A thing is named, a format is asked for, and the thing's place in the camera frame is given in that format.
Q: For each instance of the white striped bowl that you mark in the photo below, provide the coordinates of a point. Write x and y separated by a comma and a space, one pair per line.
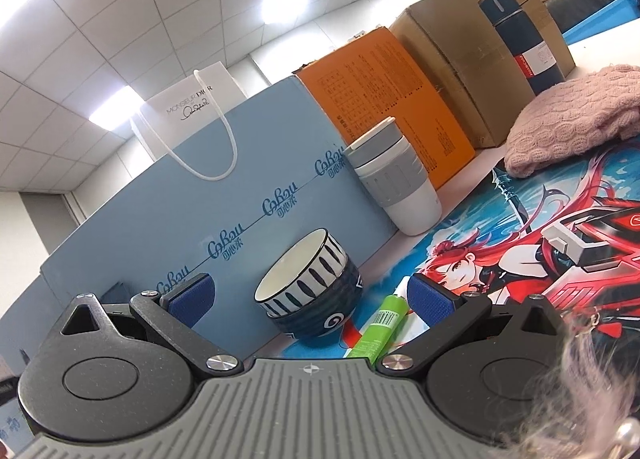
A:
310, 274

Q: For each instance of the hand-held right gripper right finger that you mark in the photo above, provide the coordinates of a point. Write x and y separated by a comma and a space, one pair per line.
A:
430, 301

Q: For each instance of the light blue board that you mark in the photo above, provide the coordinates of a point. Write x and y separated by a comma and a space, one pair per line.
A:
610, 16

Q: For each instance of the green glue stick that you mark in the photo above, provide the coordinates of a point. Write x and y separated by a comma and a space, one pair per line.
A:
382, 326

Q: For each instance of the white gift bag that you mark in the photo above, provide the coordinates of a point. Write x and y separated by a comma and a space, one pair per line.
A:
200, 109

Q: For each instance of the brown cardboard box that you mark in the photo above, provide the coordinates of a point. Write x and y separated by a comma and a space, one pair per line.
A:
460, 49

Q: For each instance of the large blue cardboard box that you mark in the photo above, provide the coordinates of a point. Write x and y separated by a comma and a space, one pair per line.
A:
150, 219

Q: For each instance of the white and grey tumbler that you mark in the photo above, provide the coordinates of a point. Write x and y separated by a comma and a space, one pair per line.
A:
400, 189

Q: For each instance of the orange cardboard box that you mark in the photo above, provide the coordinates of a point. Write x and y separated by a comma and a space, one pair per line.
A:
380, 99

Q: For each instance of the dark blue bowl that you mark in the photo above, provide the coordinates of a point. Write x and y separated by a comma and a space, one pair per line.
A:
325, 311

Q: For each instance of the pink knit cloth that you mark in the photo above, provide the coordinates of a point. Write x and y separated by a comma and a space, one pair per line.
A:
575, 114

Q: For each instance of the small blue cardboard box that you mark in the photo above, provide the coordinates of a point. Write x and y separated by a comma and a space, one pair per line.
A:
15, 329

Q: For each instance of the dark blue thermos bottle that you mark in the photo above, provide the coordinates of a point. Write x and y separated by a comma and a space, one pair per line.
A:
520, 39

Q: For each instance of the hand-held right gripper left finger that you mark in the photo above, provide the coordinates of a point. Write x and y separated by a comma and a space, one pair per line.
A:
192, 299

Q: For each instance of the printed desk mat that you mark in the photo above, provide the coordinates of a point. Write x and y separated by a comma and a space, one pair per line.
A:
550, 219

